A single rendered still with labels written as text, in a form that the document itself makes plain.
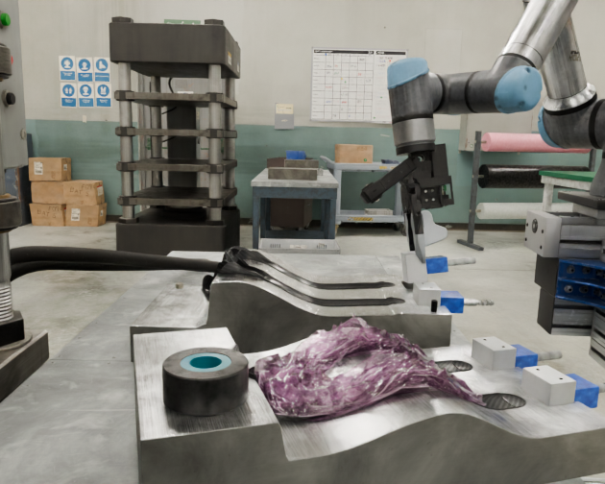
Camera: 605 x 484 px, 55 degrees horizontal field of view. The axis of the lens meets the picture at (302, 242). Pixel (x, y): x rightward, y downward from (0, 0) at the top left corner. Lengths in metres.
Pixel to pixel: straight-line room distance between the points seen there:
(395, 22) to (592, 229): 6.41
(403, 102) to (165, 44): 4.01
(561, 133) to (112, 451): 1.20
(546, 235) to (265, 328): 0.72
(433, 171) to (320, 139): 6.40
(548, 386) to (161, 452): 0.44
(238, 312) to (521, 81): 0.59
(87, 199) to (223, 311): 6.69
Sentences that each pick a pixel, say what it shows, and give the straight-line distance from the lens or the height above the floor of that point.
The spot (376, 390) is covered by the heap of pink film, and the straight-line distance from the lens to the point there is 0.62.
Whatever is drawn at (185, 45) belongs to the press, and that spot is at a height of 1.85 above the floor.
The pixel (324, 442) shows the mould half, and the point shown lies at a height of 0.87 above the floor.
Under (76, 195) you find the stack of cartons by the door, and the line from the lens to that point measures 7.60.
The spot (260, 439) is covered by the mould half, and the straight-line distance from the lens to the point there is 0.53.
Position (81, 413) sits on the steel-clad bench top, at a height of 0.80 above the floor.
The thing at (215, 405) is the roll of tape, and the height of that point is 0.92.
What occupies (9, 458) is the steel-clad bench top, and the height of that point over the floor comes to 0.80.
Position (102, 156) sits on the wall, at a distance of 7.86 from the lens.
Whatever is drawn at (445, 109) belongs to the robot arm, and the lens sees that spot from 1.14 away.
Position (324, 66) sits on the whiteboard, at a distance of 7.48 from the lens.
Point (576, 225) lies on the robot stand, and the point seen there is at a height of 0.98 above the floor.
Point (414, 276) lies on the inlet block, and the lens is 1.06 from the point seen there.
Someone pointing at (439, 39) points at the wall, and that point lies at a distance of 7.72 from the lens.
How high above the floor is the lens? 1.15
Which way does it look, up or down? 10 degrees down
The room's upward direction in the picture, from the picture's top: 1 degrees clockwise
